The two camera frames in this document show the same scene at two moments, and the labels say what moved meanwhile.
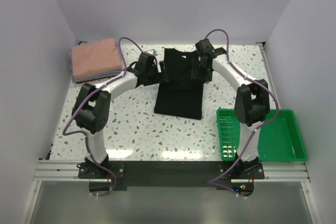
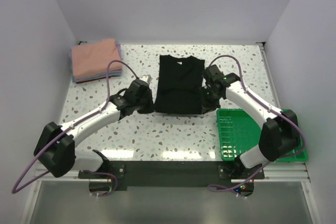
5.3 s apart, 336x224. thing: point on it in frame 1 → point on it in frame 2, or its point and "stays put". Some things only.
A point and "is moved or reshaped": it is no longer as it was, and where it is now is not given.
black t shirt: (179, 95) is moved or reshaped
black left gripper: (157, 78) → (150, 107)
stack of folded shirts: (95, 60) stays put
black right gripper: (196, 74) → (206, 106)
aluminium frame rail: (282, 171) stays put
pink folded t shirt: (92, 59) stays put
